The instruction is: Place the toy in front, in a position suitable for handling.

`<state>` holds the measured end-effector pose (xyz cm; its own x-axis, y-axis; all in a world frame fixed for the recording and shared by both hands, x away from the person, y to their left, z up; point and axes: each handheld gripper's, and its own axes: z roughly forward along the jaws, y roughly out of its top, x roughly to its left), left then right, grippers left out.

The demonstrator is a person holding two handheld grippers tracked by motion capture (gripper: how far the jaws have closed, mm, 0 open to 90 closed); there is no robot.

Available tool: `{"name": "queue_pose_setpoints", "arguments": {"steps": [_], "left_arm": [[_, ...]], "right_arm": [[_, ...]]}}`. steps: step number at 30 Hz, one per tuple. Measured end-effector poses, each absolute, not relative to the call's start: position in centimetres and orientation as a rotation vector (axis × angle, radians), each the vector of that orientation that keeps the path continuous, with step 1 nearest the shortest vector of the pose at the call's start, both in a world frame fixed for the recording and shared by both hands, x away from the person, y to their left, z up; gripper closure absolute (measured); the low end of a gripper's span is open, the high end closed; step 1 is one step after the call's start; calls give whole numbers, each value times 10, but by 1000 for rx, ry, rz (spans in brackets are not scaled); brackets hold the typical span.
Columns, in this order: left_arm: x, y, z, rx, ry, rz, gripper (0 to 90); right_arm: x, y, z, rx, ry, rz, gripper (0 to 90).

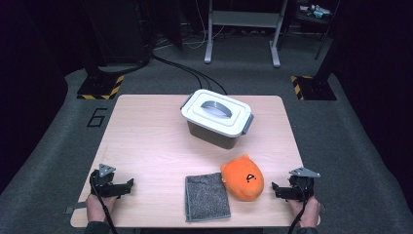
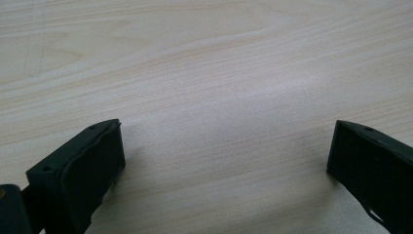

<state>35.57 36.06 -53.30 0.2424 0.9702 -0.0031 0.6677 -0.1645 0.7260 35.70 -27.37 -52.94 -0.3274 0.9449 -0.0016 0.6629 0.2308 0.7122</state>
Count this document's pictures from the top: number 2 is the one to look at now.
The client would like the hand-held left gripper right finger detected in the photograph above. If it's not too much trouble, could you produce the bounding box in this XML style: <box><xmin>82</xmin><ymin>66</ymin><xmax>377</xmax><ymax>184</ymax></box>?
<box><xmin>326</xmin><ymin>119</ymin><xmax>413</xmax><ymax>234</ymax></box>

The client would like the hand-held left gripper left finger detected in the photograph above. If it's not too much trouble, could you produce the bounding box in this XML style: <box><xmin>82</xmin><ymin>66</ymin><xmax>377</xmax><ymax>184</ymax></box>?
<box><xmin>25</xmin><ymin>118</ymin><xmax>127</xmax><ymax>234</ymax></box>

